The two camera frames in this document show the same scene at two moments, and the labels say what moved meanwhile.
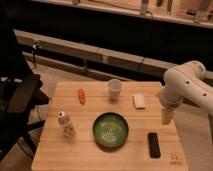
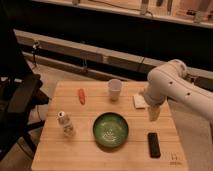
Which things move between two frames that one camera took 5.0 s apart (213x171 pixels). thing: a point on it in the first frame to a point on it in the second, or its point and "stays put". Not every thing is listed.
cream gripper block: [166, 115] to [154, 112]
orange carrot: [82, 97] stays put
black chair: [20, 90] stays put
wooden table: [107, 126] stays put
